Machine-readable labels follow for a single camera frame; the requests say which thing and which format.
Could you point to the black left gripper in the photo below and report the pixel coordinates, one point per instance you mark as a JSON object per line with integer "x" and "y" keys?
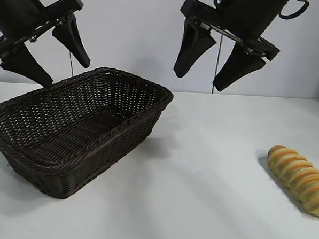
{"x": 15, "y": 10}

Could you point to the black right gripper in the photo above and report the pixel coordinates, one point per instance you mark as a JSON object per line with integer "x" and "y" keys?
{"x": 247, "y": 17}

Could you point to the dark brown woven basket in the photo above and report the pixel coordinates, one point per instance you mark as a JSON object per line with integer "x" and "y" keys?
{"x": 68, "y": 125}

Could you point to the long twisted bread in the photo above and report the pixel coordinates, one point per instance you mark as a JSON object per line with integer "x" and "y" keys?
{"x": 295, "y": 174}

